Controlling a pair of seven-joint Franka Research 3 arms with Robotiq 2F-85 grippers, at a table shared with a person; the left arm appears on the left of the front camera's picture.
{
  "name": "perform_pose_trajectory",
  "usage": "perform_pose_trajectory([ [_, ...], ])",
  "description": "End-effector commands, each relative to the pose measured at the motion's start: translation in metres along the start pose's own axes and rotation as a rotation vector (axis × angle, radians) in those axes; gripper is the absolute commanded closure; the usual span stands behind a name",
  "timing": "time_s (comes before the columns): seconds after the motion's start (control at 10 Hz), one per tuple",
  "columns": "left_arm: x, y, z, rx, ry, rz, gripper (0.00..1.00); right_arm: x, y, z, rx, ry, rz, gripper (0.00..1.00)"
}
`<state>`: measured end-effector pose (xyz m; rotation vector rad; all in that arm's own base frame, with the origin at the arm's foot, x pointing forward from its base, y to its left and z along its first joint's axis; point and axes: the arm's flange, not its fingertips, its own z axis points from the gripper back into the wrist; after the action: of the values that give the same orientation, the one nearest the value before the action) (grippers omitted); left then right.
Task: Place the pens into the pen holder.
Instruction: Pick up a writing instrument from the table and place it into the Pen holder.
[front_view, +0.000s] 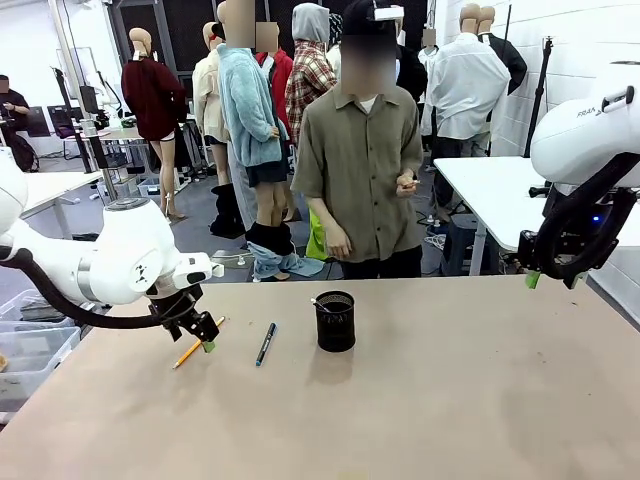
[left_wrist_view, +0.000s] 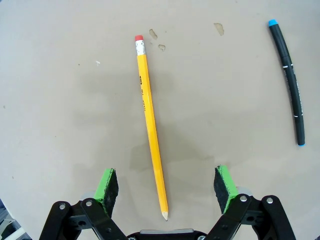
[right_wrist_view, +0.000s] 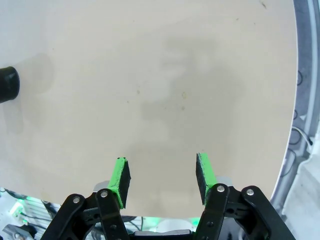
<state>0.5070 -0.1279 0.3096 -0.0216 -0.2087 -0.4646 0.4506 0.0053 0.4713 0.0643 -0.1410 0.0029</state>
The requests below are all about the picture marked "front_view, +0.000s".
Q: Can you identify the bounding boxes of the person's right hand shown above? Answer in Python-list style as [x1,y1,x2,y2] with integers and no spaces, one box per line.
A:
[326,226,354,259]

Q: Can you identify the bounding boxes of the mannequin in plaid hoodie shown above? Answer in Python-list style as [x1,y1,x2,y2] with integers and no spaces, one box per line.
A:
[284,3,340,147]

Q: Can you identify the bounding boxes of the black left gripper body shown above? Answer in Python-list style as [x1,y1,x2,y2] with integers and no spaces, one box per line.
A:
[147,282,212,332]

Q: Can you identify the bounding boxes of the mannequin in black jacket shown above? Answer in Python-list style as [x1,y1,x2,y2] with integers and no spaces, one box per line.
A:
[477,5,529,97]

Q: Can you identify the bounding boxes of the mannequin in red jacket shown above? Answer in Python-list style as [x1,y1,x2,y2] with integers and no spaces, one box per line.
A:
[254,21,297,224]

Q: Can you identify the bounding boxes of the black tripod stand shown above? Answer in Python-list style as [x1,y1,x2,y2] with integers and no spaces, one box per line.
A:
[521,35,560,159]

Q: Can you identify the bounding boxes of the black mesh pen holder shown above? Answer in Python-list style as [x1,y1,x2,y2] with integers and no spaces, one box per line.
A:
[314,290,357,353]

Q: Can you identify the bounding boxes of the green top desk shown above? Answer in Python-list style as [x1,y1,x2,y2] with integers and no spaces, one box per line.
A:
[74,125,151,143]

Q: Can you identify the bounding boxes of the neon yellow garment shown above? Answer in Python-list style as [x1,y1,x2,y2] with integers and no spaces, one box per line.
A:
[305,206,330,262]

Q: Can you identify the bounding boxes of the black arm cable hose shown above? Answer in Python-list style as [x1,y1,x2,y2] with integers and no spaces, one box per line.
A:
[535,148,640,281]
[0,246,169,331]

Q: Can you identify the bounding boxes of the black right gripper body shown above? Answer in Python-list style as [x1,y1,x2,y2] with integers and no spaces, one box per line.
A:
[517,229,592,280]

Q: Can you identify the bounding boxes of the black marker blue cap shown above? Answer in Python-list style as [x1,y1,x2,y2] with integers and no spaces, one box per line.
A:
[255,322,278,368]

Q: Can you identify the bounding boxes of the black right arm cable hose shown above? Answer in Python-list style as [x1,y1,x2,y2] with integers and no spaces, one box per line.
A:
[535,148,640,281]

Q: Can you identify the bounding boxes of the white support pole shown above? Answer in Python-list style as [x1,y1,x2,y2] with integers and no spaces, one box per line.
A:
[48,0,119,204]

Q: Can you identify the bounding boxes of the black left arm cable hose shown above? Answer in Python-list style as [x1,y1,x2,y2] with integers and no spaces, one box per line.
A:
[0,246,169,331]

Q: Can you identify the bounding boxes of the blue jeans on floor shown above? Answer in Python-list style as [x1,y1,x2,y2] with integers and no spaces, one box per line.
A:
[246,240,326,283]

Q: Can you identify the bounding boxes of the person's right forearm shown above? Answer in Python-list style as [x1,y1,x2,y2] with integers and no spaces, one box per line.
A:
[305,196,347,234]

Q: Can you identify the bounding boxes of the mannequin in maroon sweater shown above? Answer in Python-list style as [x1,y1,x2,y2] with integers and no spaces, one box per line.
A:
[120,27,188,222]

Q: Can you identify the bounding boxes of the mannequin in white shirt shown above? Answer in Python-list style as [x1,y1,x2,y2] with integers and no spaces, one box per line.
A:
[426,3,512,224]

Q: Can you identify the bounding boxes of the small white side table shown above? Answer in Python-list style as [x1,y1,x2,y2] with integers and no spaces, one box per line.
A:
[18,169,107,240]

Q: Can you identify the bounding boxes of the clear plastic storage bin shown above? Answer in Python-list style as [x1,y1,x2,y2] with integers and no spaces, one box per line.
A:
[0,327,82,412]
[0,288,81,333]

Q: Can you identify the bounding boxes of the person in olive shirt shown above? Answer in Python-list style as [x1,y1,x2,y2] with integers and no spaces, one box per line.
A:
[290,0,425,280]

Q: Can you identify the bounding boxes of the mannequin in cream jacket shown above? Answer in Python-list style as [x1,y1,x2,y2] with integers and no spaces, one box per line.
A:
[191,21,232,187]

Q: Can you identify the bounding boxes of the large white side table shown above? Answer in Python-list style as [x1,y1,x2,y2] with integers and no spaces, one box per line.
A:
[432,155,640,277]

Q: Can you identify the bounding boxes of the person's left hand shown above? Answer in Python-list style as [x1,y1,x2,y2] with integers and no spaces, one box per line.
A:
[394,169,420,199]

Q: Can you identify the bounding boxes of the yellow pencil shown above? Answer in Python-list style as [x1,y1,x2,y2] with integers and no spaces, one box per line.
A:
[172,316,226,371]

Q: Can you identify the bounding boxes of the seated person in black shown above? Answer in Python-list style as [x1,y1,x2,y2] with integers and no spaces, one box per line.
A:
[0,74,40,172]

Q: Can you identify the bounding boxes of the mannequin in blue fleece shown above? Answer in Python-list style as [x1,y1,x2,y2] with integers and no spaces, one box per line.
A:
[215,0,297,281]

